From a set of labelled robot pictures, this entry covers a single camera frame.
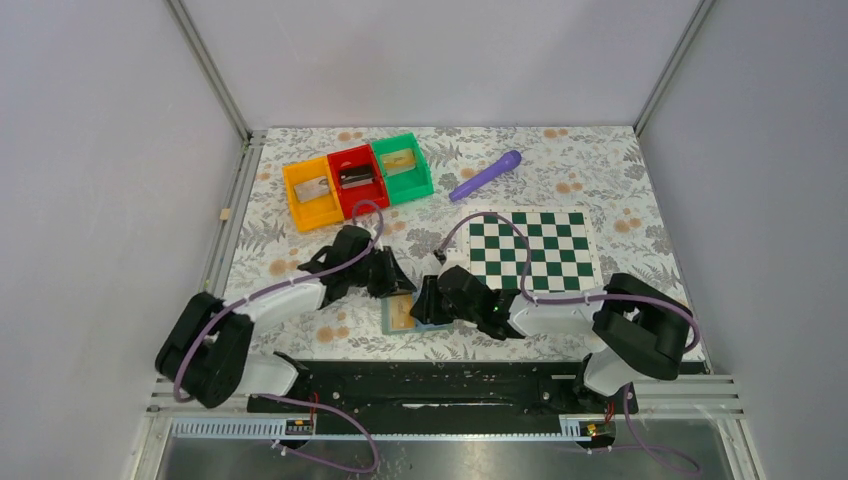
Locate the green white chessboard mat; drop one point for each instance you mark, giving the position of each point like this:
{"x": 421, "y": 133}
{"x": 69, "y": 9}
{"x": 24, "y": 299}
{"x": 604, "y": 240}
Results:
{"x": 549, "y": 256}

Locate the red plastic bin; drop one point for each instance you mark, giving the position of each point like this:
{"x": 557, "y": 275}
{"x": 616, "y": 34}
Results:
{"x": 348, "y": 198}

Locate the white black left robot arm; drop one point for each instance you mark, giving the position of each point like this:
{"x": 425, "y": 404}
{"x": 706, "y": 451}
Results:
{"x": 207, "y": 353}

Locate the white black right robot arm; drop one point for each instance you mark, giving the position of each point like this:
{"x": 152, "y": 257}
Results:
{"x": 642, "y": 332}

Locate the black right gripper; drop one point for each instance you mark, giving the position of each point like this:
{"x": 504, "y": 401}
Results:
{"x": 426, "y": 308}

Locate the gold card stack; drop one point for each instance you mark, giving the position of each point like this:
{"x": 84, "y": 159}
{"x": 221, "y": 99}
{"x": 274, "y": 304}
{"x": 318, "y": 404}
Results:
{"x": 398, "y": 162}

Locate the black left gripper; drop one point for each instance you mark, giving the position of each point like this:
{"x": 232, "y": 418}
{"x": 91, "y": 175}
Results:
{"x": 394, "y": 279}

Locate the yellow plastic bin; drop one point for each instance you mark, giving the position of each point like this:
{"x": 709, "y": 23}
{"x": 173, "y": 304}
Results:
{"x": 318, "y": 213}

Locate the floral patterned tablecloth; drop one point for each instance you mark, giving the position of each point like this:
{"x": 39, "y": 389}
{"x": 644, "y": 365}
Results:
{"x": 598, "y": 168}

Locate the purple plastic tube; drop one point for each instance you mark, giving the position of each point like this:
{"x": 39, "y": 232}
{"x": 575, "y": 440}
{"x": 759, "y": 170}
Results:
{"x": 506, "y": 163}

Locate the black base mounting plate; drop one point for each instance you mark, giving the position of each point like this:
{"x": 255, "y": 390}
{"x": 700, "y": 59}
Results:
{"x": 508, "y": 398}

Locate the green plastic bin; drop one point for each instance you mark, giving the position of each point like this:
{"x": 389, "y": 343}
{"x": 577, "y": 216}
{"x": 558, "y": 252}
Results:
{"x": 409, "y": 186}

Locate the silver card stack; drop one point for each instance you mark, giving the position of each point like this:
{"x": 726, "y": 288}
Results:
{"x": 312, "y": 189}

